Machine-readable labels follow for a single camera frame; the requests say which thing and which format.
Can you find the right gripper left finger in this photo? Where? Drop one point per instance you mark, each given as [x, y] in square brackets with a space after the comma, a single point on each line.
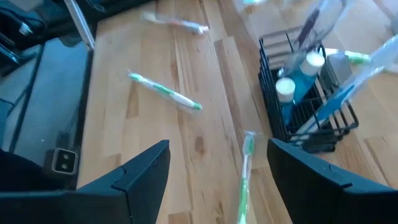
[124, 199]

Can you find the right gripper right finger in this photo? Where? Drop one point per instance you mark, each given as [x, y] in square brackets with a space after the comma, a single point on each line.
[326, 199]

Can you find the purple toothbrush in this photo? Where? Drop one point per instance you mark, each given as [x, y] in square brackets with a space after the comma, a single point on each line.
[308, 26]

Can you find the orange toothbrush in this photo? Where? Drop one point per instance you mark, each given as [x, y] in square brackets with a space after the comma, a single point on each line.
[177, 22]

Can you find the black power outlet box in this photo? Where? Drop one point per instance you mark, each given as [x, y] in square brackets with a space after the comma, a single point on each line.
[63, 161]

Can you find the silver metal bracket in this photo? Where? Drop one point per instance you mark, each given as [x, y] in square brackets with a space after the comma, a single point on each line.
[81, 28]

